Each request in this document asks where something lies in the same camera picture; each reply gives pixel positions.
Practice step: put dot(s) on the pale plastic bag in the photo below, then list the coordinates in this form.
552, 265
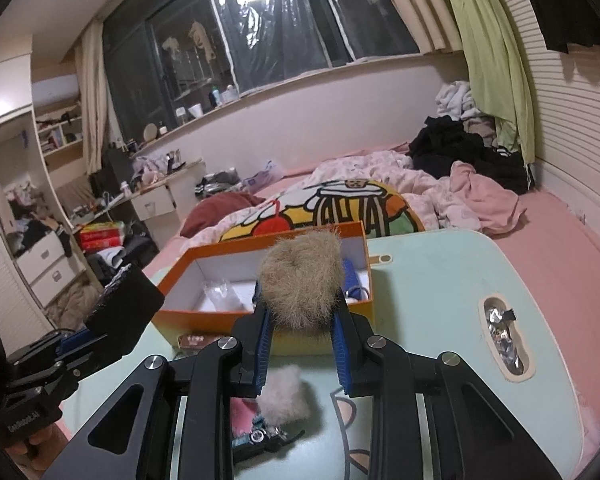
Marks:
262, 175

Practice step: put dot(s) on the white fluffy ball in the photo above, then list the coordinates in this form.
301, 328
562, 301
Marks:
285, 390

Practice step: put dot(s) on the brown packet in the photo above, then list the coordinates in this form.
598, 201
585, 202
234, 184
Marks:
200, 341

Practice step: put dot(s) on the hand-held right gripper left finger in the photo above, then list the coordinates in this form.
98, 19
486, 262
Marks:
264, 345

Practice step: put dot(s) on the brown fluffy ball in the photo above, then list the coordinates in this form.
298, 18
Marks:
300, 280

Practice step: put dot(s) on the black clothes pile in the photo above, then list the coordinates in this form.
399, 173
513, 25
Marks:
460, 150

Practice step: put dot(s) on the white clothes pile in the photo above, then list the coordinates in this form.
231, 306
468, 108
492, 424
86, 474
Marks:
457, 100

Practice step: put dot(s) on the pink bed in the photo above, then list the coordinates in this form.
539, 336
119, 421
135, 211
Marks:
555, 240

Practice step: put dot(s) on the pale clothes heap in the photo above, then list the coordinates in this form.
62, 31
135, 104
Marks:
147, 169

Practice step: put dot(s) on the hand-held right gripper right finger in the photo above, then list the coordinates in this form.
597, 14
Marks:
341, 355

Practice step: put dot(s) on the round wooden mirror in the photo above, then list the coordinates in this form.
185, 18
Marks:
150, 131

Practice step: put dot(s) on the pink garment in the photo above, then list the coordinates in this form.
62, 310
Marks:
485, 200

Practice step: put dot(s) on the black binder clip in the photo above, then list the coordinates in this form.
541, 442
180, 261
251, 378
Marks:
508, 314

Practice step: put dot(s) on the white shelf cabinet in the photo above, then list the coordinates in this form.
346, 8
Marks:
10, 160

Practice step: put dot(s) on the white bottle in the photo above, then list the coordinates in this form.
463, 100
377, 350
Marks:
214, 96

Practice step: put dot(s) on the black bag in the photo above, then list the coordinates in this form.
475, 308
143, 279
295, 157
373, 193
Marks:
125, 255

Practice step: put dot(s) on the dark window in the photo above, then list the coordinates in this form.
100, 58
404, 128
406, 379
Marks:
260, 35

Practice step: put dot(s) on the white cup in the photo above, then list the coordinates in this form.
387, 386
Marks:
195, 111

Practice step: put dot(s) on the maroon pillow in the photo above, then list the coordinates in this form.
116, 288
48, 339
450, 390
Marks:
220, 212

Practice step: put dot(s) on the blue metal tin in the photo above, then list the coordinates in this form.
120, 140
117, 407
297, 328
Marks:
354, 272

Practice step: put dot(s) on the orange cardboard box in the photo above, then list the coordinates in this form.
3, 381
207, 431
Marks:
195, 321

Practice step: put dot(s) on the beige curtain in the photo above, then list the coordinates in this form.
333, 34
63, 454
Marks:
415, 5
95, 95

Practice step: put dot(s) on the white louvred closet door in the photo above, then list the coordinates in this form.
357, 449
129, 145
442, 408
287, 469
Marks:
570, 125

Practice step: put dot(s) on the red box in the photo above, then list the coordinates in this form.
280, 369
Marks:
102, 236

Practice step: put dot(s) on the green hanging garment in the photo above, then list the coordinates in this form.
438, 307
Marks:
490, 60

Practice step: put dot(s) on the person's left hand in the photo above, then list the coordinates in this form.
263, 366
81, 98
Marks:
35, 445

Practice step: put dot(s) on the grey striped clothes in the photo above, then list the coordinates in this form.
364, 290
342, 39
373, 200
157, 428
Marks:
217, 182

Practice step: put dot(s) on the mint green cartoon desktop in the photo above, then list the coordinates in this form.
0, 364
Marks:
430, 285

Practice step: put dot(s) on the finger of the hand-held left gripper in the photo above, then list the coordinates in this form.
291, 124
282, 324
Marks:
75, 339
75, 372

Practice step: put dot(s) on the yellow cartoon print blanket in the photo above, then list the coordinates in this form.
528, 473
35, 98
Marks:
340, 205

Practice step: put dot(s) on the white desk with drawer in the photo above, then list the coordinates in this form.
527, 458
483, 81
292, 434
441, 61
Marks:
165, 195

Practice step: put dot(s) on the black monitor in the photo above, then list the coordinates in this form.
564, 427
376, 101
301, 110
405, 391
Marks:
112, 172

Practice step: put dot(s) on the green toy car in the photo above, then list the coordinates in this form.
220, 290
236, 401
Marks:
260, 435

